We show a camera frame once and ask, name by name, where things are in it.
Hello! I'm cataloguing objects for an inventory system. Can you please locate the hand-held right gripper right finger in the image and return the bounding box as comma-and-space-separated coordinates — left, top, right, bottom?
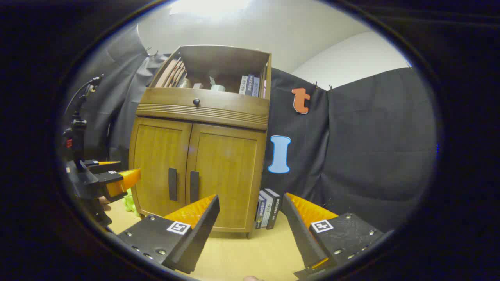
280, 192, 385, 279

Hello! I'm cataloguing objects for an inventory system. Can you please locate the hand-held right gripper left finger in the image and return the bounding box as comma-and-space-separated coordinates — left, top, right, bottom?
116, 194, 220, 274

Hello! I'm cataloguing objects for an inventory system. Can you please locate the black door handle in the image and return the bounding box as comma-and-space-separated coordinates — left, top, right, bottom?
168, 167, 178, 201
190, 171, 200, 203

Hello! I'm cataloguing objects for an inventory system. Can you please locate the wooden double-door shoe cabinet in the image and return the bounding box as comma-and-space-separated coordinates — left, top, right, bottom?
128, 45, 273, 239

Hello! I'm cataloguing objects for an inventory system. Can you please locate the wooden cabinet drawer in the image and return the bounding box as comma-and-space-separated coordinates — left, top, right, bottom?
136, 87, 271, 130

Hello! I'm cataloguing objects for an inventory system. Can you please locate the green frog plush toy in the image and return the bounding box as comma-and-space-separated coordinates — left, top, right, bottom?
123, 189, 141, 216

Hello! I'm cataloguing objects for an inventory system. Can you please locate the grey standing book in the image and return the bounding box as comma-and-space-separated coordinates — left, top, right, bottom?
261, 190, 274, 228

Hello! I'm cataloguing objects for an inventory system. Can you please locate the blue standing book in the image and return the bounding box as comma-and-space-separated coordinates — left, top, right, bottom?
255, 195, 266, 230

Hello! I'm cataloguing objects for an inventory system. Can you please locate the black backdrop cloth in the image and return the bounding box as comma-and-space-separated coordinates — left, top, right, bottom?
64, 23, 438, 235

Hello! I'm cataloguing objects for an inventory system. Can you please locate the row of slanted brown books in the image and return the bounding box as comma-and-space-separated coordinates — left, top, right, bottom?
155, 59, 188, 89

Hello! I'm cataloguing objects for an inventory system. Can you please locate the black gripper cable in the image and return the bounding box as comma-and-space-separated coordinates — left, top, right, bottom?
64, 74, 104, 117

